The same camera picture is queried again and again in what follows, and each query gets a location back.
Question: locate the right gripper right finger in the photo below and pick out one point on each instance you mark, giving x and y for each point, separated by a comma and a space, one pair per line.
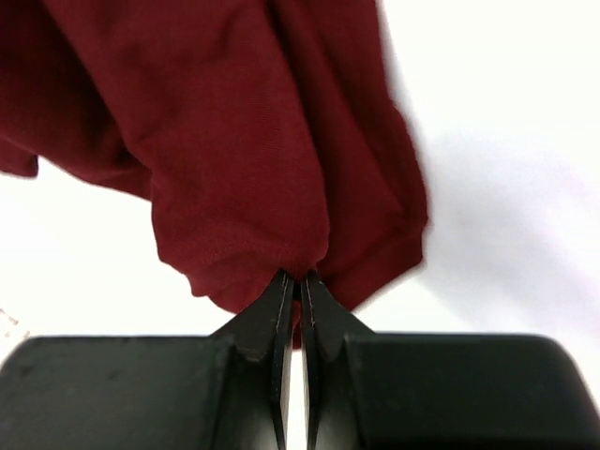
369, 390

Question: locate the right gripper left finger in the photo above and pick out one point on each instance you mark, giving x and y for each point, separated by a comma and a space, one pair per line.
229, 390

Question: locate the maroon t shirt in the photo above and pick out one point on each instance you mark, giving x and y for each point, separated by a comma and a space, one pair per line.
263, 133

